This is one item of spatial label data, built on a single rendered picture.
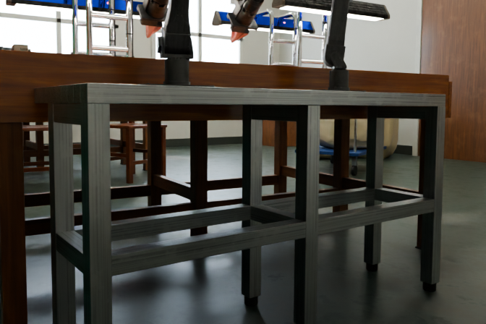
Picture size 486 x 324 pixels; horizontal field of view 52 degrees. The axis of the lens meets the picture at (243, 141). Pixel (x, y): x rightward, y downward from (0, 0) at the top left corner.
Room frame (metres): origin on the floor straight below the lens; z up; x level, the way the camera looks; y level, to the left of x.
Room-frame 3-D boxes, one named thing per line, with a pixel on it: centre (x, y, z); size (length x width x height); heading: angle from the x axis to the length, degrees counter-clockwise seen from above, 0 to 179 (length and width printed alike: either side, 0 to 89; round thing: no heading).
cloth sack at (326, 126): (4.93, -1.05, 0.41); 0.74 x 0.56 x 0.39; 126
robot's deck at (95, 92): (1.68, 0.07, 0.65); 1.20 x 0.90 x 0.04; 125
